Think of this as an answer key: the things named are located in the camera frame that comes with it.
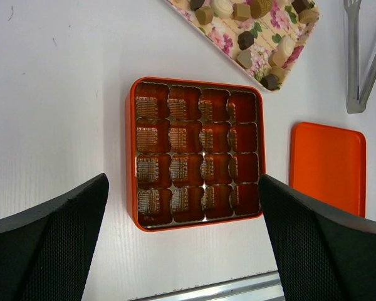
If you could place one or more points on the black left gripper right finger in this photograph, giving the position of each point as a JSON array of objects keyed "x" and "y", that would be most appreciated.
[{"x": 322, "y": 252}]

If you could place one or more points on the tan heart chocolate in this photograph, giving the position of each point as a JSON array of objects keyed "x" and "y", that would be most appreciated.
[{"x": 244, "y": 59}]

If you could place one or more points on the dark flower chocolate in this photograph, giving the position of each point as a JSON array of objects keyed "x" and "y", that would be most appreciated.
[{"x": 245, "y": 40}]

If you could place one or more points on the floral tray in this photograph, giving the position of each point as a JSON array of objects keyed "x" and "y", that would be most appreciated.
[{"x": 263, "y": 38}]

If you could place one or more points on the aluminium table rail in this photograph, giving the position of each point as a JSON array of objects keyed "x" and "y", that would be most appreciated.
[{"x": 265, "y": 286}]

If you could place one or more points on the orange chocolate box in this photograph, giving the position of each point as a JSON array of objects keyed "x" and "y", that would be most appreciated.
[{"x": 194, "y": 153}]

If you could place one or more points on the tan round chocolate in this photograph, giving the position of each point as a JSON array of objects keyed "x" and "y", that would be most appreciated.
[{"x": 204, "y": 15}]

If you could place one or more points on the white round chocolate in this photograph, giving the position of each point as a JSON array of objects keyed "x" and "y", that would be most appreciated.
[{"x": 222, "y": 8}]

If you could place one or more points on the orange box lid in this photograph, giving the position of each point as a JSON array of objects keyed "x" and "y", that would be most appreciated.
[{"x": 330, "y": 164}]

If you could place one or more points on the dark cup chocolate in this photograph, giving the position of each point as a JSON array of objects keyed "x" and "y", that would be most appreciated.
[{"x": 270, "y": 82}]

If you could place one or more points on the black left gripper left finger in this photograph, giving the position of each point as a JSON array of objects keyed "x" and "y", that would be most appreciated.
[{"x": 46, "y": 251}]

